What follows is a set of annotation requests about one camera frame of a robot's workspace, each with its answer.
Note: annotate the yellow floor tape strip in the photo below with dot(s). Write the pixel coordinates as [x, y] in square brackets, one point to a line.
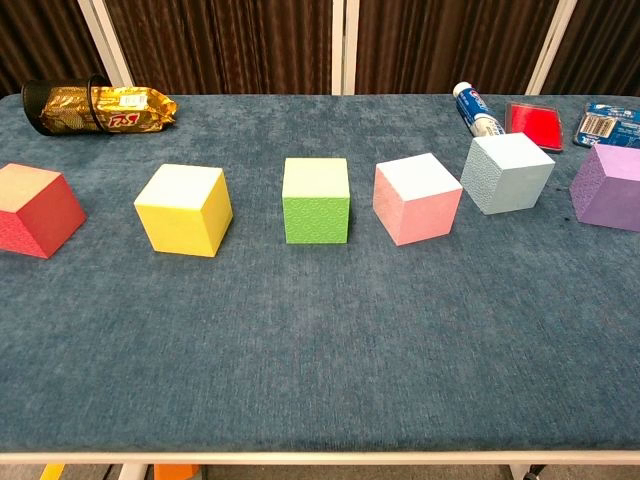
[51, 473]

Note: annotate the red cube block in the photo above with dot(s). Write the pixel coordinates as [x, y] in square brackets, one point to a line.
[45, 220]

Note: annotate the white table leg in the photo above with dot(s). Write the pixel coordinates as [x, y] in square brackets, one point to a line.
[519, 473]
[132, 473]

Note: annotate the purple cube block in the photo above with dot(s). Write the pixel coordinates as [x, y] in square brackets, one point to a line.
[610, 200]

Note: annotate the black mesh pen cup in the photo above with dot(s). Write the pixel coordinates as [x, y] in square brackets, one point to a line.
[32, 100]

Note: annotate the blue white toothpaste tube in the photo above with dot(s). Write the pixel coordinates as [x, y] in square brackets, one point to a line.
[472, 107]

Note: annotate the red ink pad case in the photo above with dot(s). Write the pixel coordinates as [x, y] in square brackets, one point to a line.
[532, 122]

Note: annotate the blue cookie box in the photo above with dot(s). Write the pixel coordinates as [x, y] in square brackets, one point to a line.
[605, 125]

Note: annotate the yellow cube block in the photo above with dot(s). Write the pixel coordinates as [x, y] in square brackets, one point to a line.
[185, 220]

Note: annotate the light blue cube block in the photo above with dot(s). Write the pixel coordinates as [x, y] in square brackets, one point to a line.
[515, 185]

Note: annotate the white partition post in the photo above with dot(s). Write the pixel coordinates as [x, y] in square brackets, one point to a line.
[345, 50]
[547, 55]
[107, 50]

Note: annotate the orange object under table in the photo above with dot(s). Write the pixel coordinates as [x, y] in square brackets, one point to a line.
[175, 472]

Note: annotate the gold foil snack packet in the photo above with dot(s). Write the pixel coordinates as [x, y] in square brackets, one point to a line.
[140, 112]

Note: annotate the pink cube block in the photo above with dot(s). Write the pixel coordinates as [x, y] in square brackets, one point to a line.
[425, 215]

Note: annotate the brown pleated curtain panel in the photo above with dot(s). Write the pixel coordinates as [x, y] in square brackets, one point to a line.
[610, 40]
[225, 45]
[40, 40]
[450, 40]

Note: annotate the green cube block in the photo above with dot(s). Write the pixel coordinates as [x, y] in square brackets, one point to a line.
[315, 220]

